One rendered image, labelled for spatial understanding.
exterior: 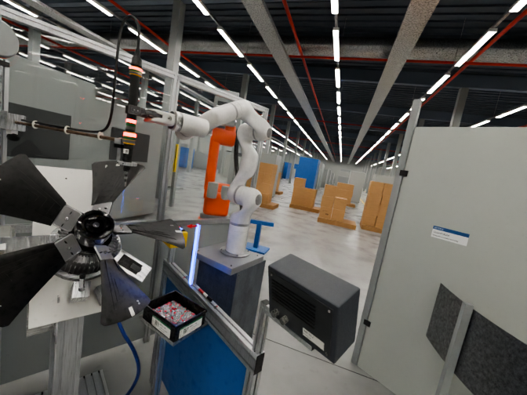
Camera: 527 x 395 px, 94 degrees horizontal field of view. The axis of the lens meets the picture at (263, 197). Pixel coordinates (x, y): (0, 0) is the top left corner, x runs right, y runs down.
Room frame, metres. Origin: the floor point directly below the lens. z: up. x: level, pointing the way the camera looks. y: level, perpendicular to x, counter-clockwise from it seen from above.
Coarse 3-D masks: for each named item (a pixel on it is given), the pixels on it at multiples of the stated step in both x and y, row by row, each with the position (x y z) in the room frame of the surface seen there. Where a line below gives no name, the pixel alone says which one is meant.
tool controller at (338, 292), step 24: (288, 264) 0.76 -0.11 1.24; (312, 264) 0.76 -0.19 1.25; (288, 288) 0.70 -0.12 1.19; (312, 288) 0.64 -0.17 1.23; (336, 288) 0.64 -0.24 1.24; (288, 312) 0.71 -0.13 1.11; (312, 312) 0.63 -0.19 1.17; (336, 312) 0.58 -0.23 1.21; (312, 336) 0.65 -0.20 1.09; (336, 336) 0.59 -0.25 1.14; (336, 360) 0.61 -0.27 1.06
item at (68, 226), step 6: (66, 210) 0.88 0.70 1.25; (72, 210) 0.88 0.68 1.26; (60, 216) 0.87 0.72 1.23; (66, 216) 0.88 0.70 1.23; (72, 216) 0.88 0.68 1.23; (78, 216) 0.89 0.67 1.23; (54, 222) 0.87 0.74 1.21; (60, 222) 0.87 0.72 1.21; (66, 222) 0.88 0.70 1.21; (72, 222) 0.89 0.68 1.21; (60, 228) 0.88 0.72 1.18; (66, 228) 0.88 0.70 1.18; (72, 228) 0.89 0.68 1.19
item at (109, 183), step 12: (96, 168) 1.10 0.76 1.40; (108, 168) 1.10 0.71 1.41; (120, 168) 1.10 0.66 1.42; (132, 168) 1.12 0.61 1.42; (144, 168) 1.14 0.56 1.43; (96, 180) 1.06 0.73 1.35; (108, 180) 1.05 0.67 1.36; (120, 180) 1.06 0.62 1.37; (132, 180) 1.07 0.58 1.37; (96, 192) 1.02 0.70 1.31; (108, 192) 1.01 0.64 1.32; (120, 192) 1.01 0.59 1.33; (96, 204) 0.99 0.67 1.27
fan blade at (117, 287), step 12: (108, 264) 0.86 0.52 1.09; (108, 276) 0.82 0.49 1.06; (120, 276) 0.88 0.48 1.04; (108, 288) 0.79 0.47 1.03; (120, 288) 0.83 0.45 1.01; (132, 288) 0.89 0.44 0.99; (108, 300) 0.77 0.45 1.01; (120, 300) 0.81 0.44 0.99; (132, 300) 0.85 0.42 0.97; (144, 300) 0.90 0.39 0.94; (108, 312) 0.75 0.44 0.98; (120, 312) 0.78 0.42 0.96; (108, 324) 0.73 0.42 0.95
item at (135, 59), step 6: (138, 54) 0.97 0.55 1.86; (132, 60) 0.96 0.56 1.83; (138, 60) 0.96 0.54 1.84; (138, 66) 0.99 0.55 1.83; (126, 144) 0.96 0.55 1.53; (126, 150) 0.96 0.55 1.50; (132, 150) 0.97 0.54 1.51; (126, 156) 0.96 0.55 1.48; (132, 156) 0.97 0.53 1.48; (126, 168) 0.96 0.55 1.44
